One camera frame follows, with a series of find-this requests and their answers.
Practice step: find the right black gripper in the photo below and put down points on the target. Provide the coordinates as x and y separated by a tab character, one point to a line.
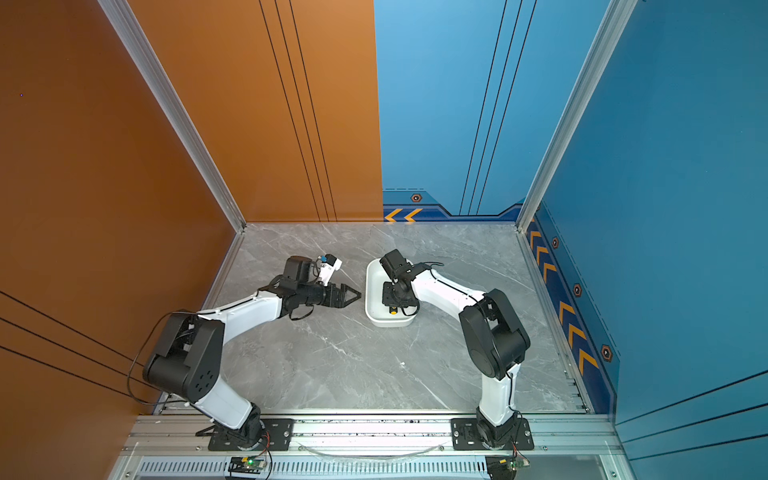
386	299

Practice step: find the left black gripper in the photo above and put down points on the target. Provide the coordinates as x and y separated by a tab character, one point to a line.
341	303

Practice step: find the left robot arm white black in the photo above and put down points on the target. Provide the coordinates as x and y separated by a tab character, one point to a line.
187	357

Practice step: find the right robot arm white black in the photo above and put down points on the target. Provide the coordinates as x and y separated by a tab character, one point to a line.
494	336

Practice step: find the white plastic bin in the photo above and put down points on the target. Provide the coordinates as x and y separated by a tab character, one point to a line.
377	312

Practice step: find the left green circuit board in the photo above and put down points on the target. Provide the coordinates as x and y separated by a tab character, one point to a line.
247	467

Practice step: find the green circuit board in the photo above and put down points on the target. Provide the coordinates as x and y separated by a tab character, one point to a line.
247	467
505	468

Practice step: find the right green circuit board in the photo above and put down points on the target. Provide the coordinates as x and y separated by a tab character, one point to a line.
505	468

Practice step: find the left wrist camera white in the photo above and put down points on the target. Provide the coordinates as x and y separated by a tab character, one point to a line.
327	265

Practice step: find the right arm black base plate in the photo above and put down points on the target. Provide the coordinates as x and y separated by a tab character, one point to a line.
468	433

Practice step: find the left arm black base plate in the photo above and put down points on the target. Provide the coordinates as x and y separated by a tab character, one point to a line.
275	434

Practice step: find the aluminium front rail frame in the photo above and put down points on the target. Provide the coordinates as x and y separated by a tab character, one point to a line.
374	445

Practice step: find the right aluminium corner post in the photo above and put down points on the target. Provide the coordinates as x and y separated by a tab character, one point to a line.
601	50

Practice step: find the aluminium corner post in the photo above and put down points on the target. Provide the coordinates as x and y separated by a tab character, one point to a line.
127	27
601	50

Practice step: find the left aluminium corner post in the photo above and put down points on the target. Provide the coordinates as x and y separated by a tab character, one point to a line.
127	27

